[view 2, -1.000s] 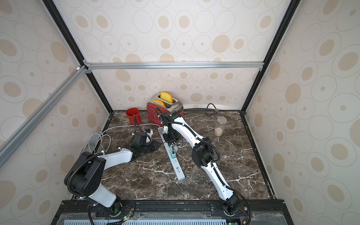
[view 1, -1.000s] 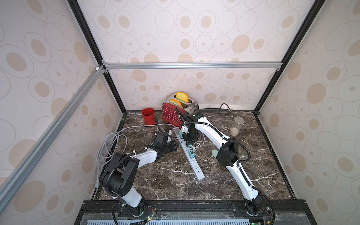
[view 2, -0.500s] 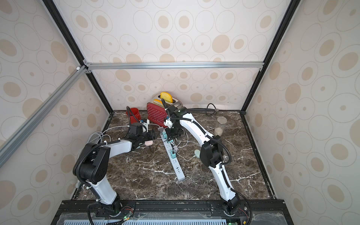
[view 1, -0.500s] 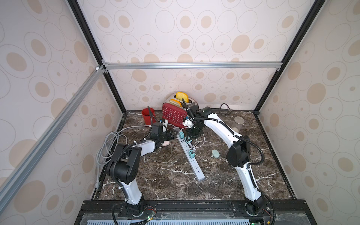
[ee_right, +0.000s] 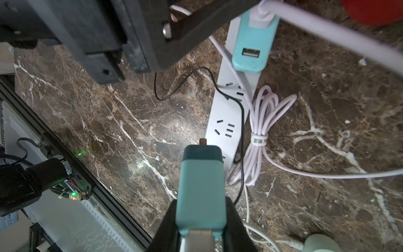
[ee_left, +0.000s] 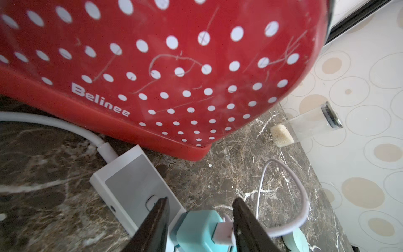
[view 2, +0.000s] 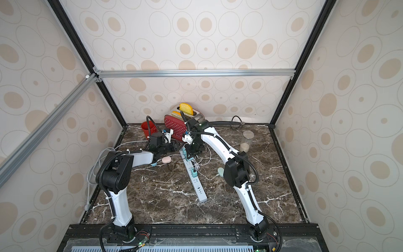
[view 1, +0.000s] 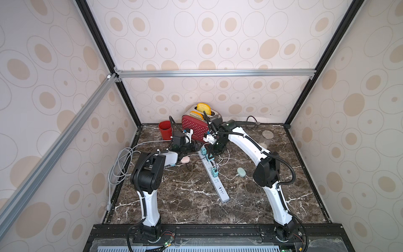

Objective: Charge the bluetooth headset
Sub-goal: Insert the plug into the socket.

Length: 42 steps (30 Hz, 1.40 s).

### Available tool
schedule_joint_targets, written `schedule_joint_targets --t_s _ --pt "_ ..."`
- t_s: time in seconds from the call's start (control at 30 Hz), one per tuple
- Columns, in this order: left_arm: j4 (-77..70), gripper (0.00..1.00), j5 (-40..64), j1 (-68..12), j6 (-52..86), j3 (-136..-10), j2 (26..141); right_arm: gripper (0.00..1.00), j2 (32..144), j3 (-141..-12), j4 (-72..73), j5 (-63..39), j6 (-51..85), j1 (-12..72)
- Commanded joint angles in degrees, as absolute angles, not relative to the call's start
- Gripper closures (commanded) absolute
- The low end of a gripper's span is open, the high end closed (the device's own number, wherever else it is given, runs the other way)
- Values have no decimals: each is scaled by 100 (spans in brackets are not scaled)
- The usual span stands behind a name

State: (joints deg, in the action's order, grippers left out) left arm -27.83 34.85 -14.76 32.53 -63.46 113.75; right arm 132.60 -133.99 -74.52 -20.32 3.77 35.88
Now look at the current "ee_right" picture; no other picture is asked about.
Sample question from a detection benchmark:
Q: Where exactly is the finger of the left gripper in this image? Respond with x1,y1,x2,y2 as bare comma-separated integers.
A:
111,1,258,74

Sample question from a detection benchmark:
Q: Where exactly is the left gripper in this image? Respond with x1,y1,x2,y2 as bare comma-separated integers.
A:
0,0,152,85

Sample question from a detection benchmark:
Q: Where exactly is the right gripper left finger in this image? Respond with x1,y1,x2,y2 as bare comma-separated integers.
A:
146,199,181,252

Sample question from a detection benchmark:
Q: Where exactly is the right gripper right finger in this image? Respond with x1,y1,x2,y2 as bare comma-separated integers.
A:
222,197,258,252

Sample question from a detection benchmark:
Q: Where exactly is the teal charger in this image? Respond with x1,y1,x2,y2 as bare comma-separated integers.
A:
175,138,227,241
232,10,280,74

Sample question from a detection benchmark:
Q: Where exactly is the green earbud case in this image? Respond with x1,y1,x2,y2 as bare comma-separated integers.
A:
302,234,342,252

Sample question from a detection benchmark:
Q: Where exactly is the white power strip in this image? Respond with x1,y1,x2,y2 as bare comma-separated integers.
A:
205,17,260,173

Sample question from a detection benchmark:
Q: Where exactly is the red metal cup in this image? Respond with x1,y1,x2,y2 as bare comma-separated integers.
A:
341,0,403,26

